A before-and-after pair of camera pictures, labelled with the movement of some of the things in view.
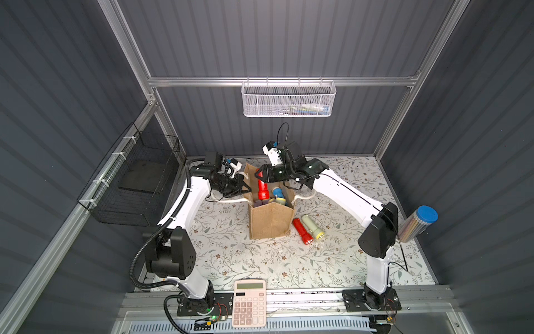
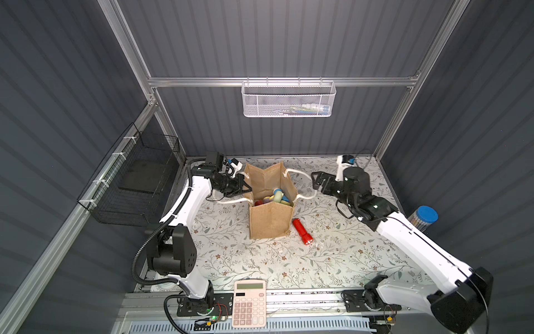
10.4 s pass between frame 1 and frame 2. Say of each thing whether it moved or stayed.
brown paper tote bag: stayed
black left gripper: stayed
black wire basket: stayed
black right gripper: moved
